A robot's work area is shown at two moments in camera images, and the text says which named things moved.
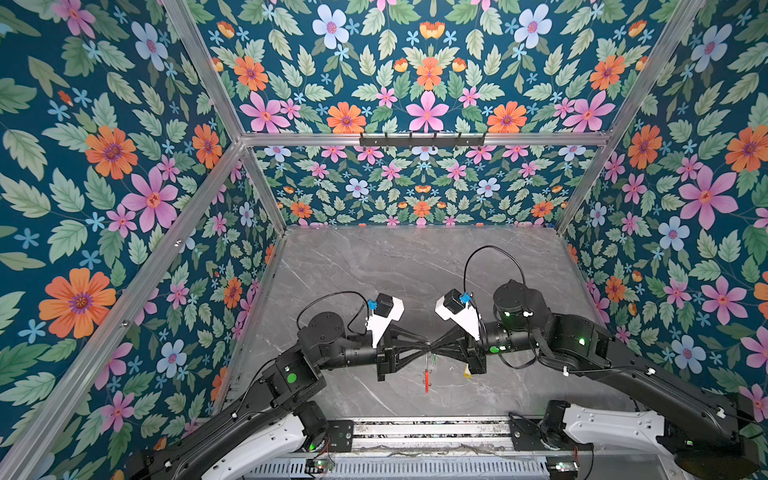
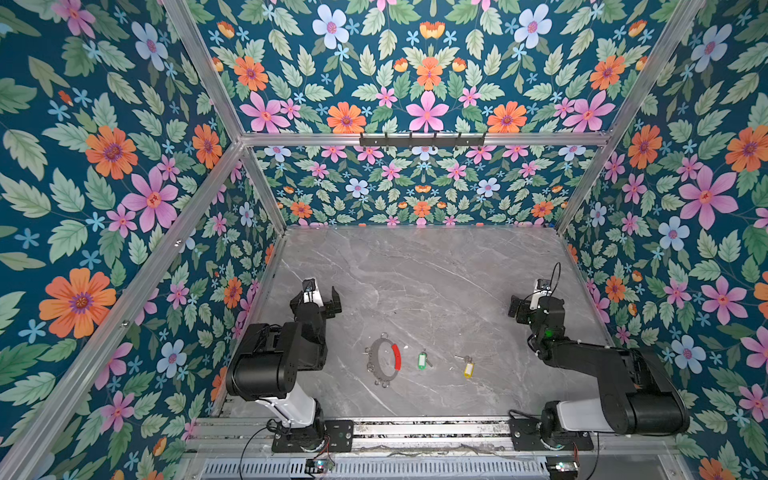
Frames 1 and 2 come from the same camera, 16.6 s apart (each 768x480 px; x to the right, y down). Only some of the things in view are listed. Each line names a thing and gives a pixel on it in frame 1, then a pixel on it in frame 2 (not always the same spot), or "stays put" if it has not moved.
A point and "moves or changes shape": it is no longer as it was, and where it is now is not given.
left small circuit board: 323,465 stays put
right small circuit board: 562,467 stays put
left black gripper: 389,357 → 327,311
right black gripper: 469,352 → 524,306
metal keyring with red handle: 427,377 moves or changes shape
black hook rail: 421,141 stays put
